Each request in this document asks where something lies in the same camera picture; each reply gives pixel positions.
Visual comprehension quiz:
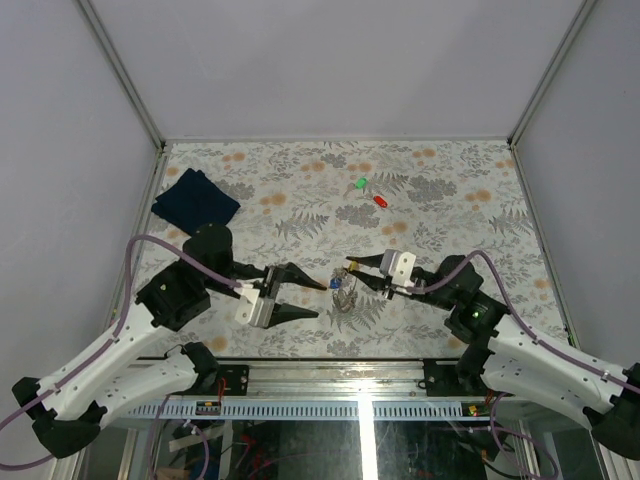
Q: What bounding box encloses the left corner frame post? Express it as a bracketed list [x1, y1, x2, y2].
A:
[73, 0, 166, 151]

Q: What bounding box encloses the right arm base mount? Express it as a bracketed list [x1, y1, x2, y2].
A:
[417, 359, 465, 397]

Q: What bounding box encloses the red capped key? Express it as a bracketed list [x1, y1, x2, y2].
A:
[373, 195, 388, 208]

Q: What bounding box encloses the dark blue folded cloth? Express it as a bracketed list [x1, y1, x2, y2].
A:
[151, 168, 240, 235]

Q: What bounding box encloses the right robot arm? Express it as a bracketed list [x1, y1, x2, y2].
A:
[354, 249, 639, 460]

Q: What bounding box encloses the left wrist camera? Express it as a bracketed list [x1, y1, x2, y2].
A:
[234, 284, 275, 329]

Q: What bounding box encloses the floral tablecloth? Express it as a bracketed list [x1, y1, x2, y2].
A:
[148, 140, 567, 358]

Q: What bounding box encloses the aluminium front rail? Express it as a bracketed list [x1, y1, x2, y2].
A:
[79, 355, 614, 401]

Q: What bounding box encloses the green capped key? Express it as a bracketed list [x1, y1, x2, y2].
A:
[344, 177, 368, 197]

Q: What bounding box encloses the keyring chain with tags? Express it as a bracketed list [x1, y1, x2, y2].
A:
[328, 267, 359, 314]

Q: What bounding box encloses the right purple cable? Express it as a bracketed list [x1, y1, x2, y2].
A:
[407, 250, 640, 389]

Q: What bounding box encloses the white slotted cable duct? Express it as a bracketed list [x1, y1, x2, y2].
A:
[121, 399, 480, 421]

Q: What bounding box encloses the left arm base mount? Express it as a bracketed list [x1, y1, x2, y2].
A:
[201, 364, 250, 398]

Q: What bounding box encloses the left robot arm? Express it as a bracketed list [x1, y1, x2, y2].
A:
[12, 223, 326, 459]

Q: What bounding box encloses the corner frame post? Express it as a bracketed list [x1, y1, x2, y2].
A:
[73, 0, 166, 151]
[507, 0, 600, 148]

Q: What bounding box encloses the right corner frame post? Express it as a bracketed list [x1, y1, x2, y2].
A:
[507, 0, 600, 148]

